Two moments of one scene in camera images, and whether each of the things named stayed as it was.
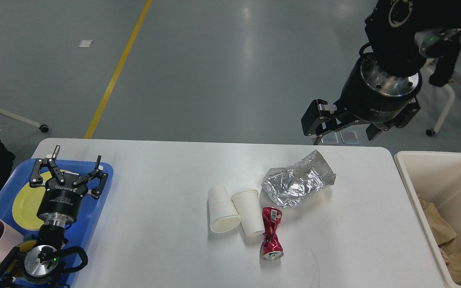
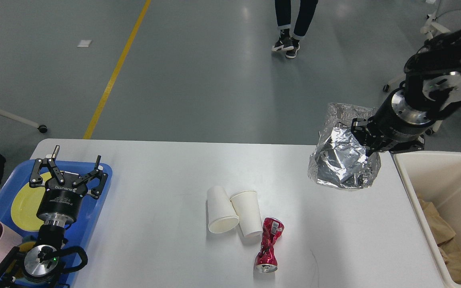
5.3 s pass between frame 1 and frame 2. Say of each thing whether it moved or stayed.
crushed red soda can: moved
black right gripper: moved
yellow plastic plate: stayed
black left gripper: stayed
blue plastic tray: stayed
